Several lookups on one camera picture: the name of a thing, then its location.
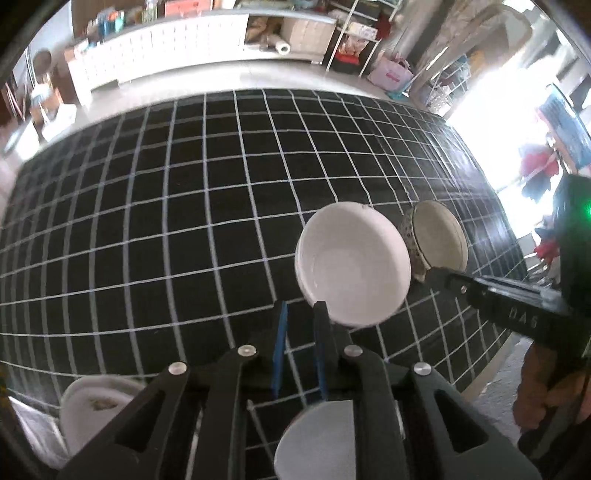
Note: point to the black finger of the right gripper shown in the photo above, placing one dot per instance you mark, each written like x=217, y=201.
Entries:
x=532, y=311

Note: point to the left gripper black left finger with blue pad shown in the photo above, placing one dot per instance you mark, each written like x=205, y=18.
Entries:
x=189, y=422

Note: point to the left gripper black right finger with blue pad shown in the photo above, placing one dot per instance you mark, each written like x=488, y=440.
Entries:
x=409, y=423

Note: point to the patterned rim ceramic bowl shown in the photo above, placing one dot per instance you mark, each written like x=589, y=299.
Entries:
x=434, y=238

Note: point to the white ceramic bowl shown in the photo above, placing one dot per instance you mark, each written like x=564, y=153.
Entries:
x=352, y=258

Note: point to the person's hand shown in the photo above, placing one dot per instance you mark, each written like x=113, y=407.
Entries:
x=534, y=395

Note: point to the white dish at table corner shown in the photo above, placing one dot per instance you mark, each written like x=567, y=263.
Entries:
x=90, y=403

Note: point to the white plate near gripper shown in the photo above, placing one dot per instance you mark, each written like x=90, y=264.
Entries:
x=318, y=444

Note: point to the black white grid tablecloth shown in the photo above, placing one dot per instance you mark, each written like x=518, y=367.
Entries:
x=168, y=232

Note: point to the pink bag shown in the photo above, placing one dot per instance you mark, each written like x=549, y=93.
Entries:
x=392, y=74

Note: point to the white metal shelf rack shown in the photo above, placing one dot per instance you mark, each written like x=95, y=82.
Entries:
x=361, y=28

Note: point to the wicker basket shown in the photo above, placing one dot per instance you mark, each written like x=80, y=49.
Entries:
x=307, y=39

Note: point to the long white cabinet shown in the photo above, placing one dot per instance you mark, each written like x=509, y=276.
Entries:
x=218, y=36

